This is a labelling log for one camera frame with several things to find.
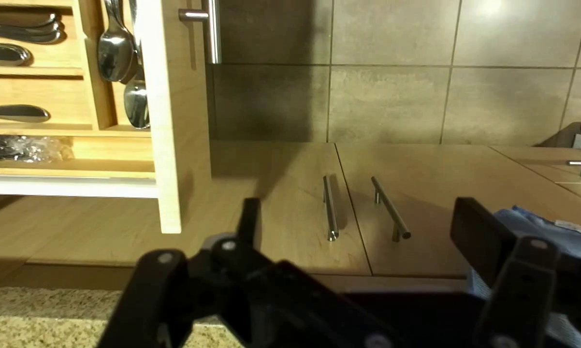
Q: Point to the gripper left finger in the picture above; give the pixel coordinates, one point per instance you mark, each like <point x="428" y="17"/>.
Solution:
<point x="155" y="290"/>

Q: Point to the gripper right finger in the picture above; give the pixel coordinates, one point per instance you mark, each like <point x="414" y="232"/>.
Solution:
<point x="522" y="290"/>

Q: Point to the blue cloth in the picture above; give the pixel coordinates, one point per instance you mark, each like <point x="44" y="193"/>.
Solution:
<point x="542" y="224"/>

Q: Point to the wooden drawer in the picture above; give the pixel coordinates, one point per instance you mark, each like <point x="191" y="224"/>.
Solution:
<point x="184" y="145"/>
<point x="546" y="159"/>

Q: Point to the wooden cabinet door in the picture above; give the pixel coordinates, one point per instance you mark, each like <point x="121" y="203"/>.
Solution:
<point x="435" y="179"/>
<point x="281" y="193"/>

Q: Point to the small metal spoon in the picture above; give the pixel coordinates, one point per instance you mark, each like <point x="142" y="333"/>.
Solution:
<point x="136" y="104"/>

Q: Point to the clear bag of cutlery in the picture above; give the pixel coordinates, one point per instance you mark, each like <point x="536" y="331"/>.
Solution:
<point x="24" y="148"/>

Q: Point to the wooden cutlery tray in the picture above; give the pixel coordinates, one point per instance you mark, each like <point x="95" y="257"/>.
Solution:
<point x="78" y="101"/>

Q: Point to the metal cutlery piece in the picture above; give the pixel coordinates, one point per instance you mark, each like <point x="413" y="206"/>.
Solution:
<point x="15" y="113"/>
<point x="3" y="54"/>

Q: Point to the large metal spoon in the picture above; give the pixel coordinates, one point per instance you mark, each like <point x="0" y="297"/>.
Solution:
<point x="114" y="53"/>

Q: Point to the stack of metal cutlery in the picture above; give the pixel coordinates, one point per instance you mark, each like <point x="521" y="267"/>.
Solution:
<point x="24" y="28"/>

